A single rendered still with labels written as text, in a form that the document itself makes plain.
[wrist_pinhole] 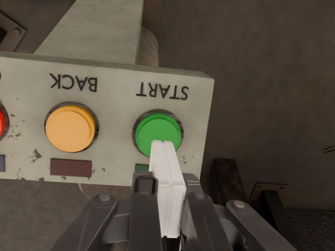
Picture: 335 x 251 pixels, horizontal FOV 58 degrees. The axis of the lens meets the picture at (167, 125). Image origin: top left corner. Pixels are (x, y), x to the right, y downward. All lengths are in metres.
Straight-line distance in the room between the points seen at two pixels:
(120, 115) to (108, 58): 0.07
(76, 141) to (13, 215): 1.20
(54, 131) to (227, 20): 0.68
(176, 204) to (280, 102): 0.90
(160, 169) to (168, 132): 0.10
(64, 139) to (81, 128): 0.02
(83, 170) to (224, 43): 0.68
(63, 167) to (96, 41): 0.15
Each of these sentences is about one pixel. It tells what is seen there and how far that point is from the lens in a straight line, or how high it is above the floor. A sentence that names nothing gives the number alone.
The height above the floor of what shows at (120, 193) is 0.52.
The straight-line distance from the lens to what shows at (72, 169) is 0.29.
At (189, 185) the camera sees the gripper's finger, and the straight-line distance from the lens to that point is 0.17.
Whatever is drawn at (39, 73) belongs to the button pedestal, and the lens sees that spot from 0.27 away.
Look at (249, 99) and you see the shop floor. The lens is 1.00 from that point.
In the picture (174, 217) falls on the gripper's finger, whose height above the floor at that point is 0.72.
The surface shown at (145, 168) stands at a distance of 0.28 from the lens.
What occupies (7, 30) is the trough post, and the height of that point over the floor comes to 0.01.
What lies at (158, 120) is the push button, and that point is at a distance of 0.26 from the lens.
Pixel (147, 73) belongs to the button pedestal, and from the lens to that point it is 0.26.
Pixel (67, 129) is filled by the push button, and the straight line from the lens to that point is 0.26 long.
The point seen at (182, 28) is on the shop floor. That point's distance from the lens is 0.86.
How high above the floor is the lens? 0.81
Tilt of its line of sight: 54 degrees down
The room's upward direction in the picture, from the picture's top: 176 degrees clockwise
